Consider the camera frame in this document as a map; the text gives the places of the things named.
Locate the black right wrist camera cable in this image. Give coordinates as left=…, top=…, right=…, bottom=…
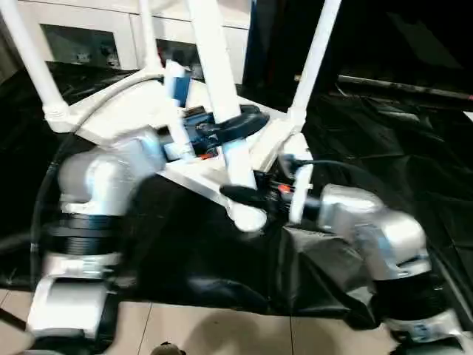
left=290, top=158, right=372, bottom=180

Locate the white plastic table leg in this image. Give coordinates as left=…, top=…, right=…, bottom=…
left=137, top=0, right=166, bottom=77
left=0, top=0, right=70, bottom=133
left=289, top=0, right=344, bottom=135
left=186, top=0, right=268, bottom=233

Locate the dark metal rod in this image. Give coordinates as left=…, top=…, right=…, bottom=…
left=337, top=75, right=473, bottom=101

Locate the black table mat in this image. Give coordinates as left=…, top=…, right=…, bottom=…
left=0, top=61, right=473, bottom=332

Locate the white plastic table top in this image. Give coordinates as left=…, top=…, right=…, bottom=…
left=42, top=70, right=310, bottom=220

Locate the white glass-door cabinet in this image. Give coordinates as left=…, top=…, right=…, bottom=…
left=14, top=0, right=253, bottom=84

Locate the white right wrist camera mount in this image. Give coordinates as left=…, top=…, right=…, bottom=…
left=278, top=152, right=316, bottom=225

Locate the black backdrop cloth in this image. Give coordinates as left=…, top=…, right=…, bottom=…
left=243, top=0, right=473, bottom=98

